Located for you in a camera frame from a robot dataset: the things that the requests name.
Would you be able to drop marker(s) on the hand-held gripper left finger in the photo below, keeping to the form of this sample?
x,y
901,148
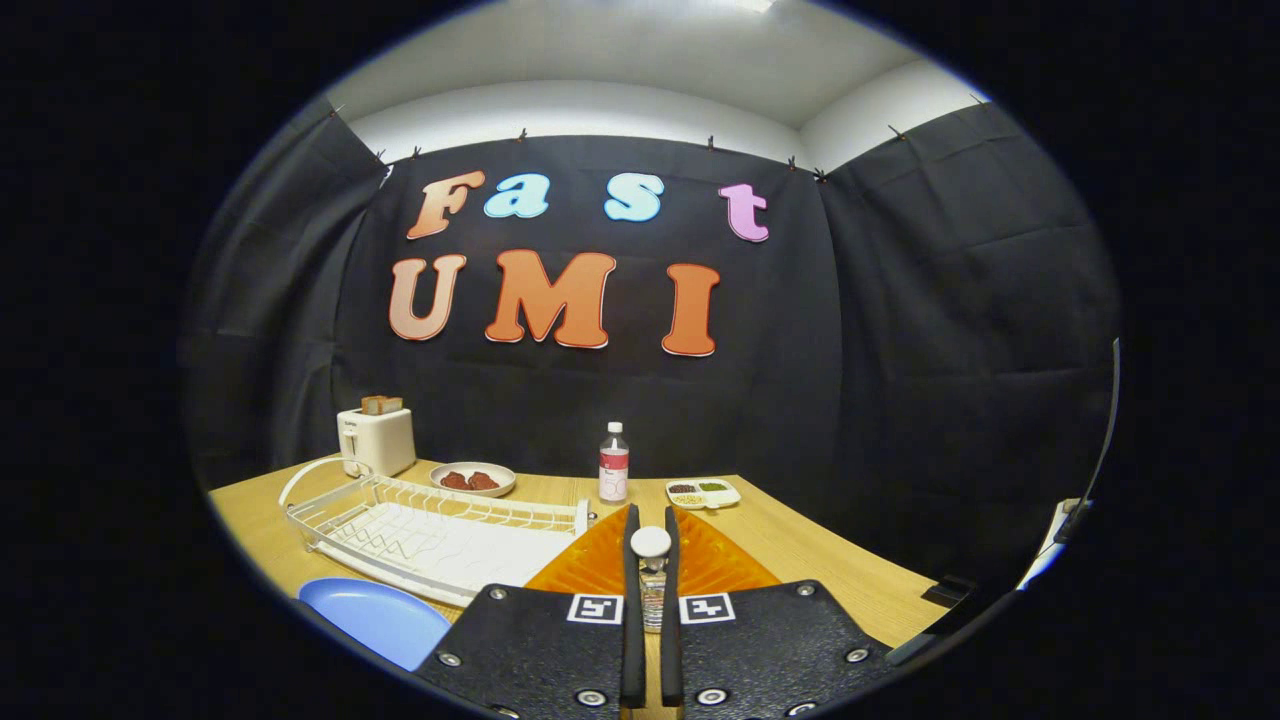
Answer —
x,y
632,640

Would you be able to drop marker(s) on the white divided snack dish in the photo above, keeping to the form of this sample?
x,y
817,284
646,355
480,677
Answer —
x,y
705,501

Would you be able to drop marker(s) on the small black block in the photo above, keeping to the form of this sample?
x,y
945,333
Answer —
x,y
948,590

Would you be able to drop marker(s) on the blue plate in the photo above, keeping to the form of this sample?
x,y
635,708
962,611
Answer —
x,y
380,620

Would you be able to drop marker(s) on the small white bowl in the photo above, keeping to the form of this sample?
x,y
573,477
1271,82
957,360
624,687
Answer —
x,y
500,492

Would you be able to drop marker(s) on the black backdrop cloth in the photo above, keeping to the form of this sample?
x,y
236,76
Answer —
x,y
880,380

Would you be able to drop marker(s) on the white toaster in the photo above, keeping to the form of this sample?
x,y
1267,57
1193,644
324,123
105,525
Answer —
x,y
380,442

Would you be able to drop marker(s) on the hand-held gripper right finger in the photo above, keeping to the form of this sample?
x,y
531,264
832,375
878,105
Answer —
x,y
671,650

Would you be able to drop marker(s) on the red meat slice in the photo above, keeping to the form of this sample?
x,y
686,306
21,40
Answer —
x,y
455,481
484,481

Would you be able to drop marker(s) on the clear plastic water bottle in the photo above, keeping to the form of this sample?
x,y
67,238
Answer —
x,y
613,470

